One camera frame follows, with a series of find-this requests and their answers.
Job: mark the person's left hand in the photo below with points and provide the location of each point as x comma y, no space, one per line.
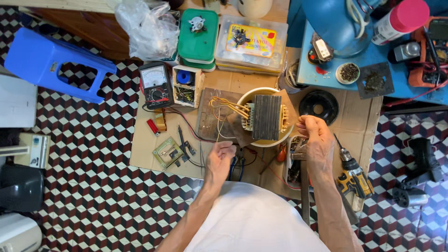
217,164

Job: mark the person's right hand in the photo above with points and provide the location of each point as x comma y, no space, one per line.
320,143

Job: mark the person's right fingers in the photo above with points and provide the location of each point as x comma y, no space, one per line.
305,126

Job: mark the person's left fingers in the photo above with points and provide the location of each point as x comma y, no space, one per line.
228,149

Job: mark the black round plastic disc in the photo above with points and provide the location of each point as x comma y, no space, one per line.
327,103

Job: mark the dark wooden board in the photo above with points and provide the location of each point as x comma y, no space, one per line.
210,119

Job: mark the laminated transformer core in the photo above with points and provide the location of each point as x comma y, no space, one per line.
266,117

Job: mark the clear tray of metal parts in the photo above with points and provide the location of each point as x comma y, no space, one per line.
292,171

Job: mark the black test probe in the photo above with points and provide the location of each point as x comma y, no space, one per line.
182,138

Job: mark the brown cardboard sheet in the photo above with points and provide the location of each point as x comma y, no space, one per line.
357,126

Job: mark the white round bowl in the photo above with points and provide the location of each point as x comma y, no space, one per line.
257,93

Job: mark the round tin of screws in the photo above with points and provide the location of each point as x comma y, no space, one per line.
348,72

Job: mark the long flat metal bar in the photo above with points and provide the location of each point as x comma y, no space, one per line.
305,196

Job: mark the amber tape roll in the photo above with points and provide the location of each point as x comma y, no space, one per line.
160,120

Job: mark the person's white shirt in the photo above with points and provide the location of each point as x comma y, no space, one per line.
252,220

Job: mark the black device white label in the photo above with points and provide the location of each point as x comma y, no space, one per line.
321,49

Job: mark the red lighter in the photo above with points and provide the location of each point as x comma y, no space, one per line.
152,127

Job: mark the square grey metal plate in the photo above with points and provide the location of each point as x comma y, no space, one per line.
375,81

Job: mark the blue solder spool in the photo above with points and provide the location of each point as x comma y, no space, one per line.
183,77

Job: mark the clear organizer box yellow label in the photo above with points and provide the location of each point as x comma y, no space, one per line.
252,52

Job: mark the black analog multimeter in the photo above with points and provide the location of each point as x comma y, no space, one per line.
154,82

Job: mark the blue work table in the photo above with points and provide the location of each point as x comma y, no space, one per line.
378,57

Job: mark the blue round tank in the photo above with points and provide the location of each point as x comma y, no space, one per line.
329,21

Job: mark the green lidded plastic container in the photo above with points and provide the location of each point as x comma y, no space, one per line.
197,43

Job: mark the black gear part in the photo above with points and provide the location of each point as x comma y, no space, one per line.
240,37

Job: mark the black electric motor tool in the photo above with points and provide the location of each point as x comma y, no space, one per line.
421,161

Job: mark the orange digital multimeter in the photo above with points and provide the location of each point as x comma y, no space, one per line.
416,75

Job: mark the small silver black motor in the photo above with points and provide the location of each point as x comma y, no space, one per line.
406,51

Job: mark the cream ceramic cup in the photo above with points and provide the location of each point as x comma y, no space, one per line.
254,7

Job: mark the small silver motor part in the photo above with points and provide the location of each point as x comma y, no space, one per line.
197,23

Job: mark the white spray can pink cap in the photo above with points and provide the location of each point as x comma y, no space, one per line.
395,21

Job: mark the clear plastic bag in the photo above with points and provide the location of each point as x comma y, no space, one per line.
148,29

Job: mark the brown wooden table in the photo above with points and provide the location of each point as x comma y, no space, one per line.
94,31

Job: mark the beige small appliance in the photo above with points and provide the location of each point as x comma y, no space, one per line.
36,150

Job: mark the blue plastic stool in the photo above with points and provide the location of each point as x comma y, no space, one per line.
38,57

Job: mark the black plastic bin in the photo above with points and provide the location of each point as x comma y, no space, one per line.
21,189

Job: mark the white flat board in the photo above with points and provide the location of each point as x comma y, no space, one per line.
17,101

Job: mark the white rounded appliance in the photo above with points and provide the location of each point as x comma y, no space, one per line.
17,232

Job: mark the square metal frame bracket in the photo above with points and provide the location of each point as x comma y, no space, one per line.
159,154

